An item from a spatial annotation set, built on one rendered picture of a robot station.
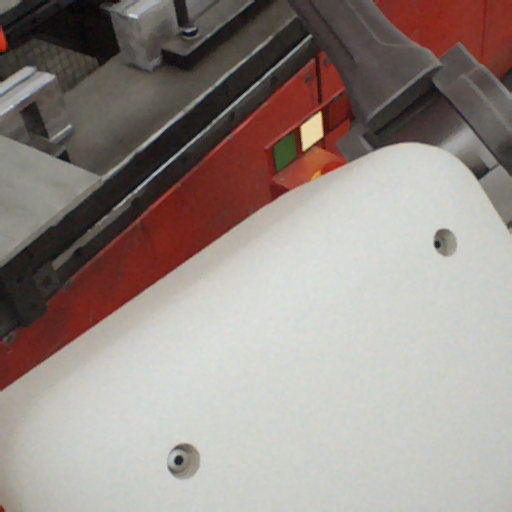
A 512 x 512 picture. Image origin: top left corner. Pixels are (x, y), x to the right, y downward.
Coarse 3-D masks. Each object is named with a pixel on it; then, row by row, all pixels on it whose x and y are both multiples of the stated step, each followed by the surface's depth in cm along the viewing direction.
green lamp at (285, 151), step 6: (288, 138) 126; (294, 138) 127; (282, 144) 126; (288, 144) 127; (294, 144) 128; (276, 150) 125; (282, 150) 126; (288, 150) 127; (294, 150) 128; (276, 156) 126; (282, 156) 127; (288, 156) 128; (294, 156) 129; (276, 162) 126; (282, 162) 128; (288, 162) 129; (276, 168) 127
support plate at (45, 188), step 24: (0, 144) 104; (24, 144) 103; (0, 168) 100; (24, 168) 100; (48, 168) 99; (72, 168) 99; (0, 192) 97; (24, 192) 96; (48, 192) 96; (72, 192) 95; (0, 216) 94; (24, 216) 93; (48, 216) 93; (0, 240) 91; (24, 240) 91; (0, 264) 89
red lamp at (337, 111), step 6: (342, 96) 132; (336, 102) 131; (342, 102) 132; (330, 108) 131; (336, 108) 132; (342, 108) 133; (330, 114) 131; (336, 114) 133; (342, 114) 134; (330, 120) 132; (336, 120) 133; (330, 126) 133
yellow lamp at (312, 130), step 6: (318, 114) 129; (312, 120) 129; (318, 120) 130; (306, 126) 128; (312, 126) 129; (318, 126) 130; (306, 132) 129; (312, 132) 130; (318, 132) 131; (306, 138) 129; (312, 138) 131; (318, 138) 132; (306, 144) 130
